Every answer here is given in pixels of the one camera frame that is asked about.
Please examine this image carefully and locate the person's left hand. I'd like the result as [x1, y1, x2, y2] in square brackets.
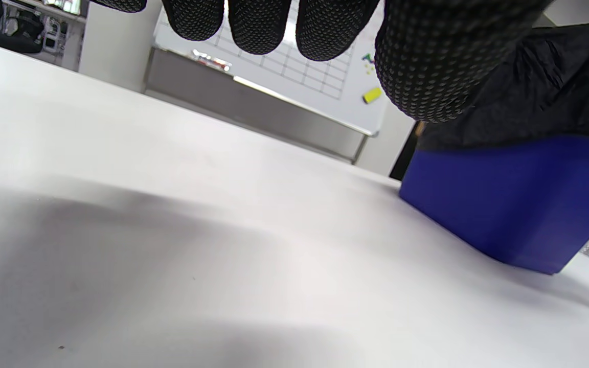
[89, 0, 553, 123]

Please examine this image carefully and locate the blue recycling bin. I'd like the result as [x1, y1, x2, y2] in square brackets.
[398, 134, 589, 275]

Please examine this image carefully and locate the blue bin with black bag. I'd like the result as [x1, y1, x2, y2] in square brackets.
[417, 20, 589, 153]

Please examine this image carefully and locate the whiteboard on metal stand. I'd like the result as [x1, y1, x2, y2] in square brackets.
[144, 0, 392, 164]

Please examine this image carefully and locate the pack of colourful magnets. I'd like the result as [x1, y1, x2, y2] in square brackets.
[192, 50, 233, 72]

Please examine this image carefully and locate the office chair base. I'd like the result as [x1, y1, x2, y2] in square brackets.
[0, 0, 46, 55]

